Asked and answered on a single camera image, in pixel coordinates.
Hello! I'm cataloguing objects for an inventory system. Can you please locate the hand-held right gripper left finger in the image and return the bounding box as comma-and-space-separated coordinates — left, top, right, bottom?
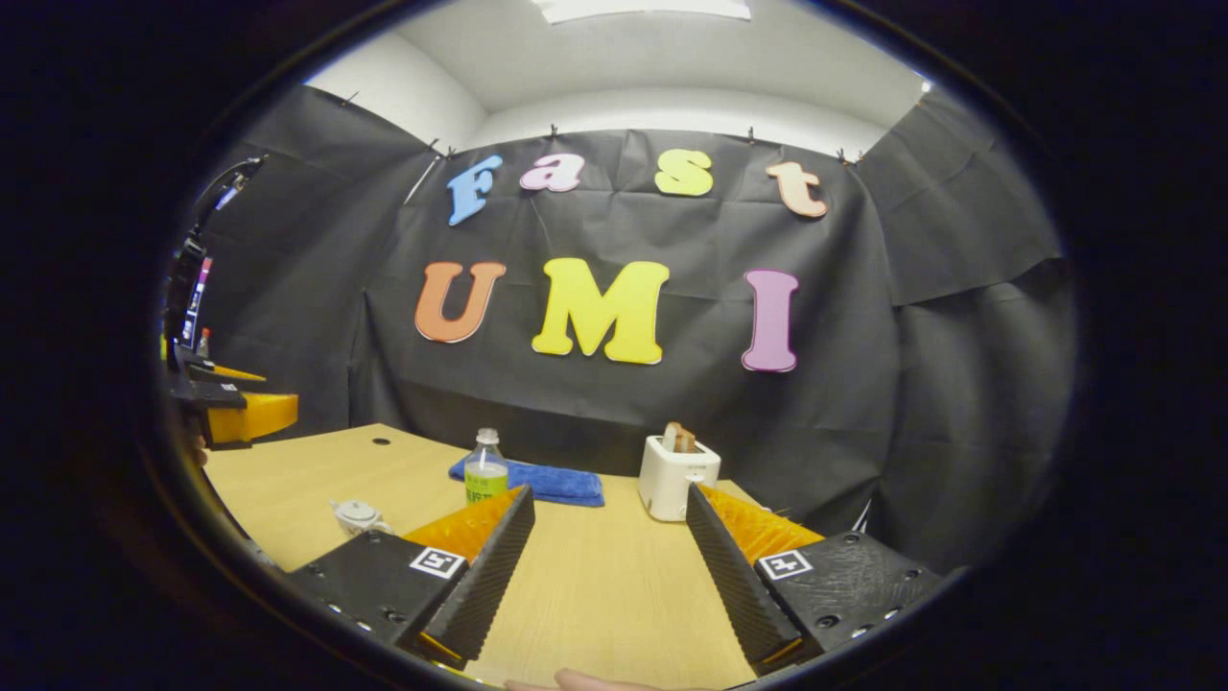
286, 485, 536, 671

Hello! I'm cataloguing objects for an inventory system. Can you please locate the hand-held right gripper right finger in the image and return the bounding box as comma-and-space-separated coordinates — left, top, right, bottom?
686, 483, 946, 678

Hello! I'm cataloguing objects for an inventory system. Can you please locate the clear green-label water bottle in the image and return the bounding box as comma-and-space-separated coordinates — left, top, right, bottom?
464, 428, 510, 505

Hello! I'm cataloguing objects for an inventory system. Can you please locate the white teacup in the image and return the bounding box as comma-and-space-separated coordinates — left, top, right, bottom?
329, 499, 394, 538

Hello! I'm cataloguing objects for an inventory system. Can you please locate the computer monitor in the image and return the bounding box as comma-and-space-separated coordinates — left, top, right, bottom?
182, 254, 214, 348

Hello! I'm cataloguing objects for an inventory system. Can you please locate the white toaster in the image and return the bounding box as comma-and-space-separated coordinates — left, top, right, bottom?
638, 435, 722, 522

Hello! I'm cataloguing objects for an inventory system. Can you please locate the blue towel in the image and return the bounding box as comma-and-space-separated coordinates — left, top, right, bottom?
448, 459, 605, 508

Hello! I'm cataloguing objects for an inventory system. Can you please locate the black backdrop cloth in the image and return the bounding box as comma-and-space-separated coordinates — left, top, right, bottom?
177, 84, 1075, 577

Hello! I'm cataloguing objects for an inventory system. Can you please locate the ceiling light panel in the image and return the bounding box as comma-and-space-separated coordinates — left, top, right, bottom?
532, 0, 752, 25

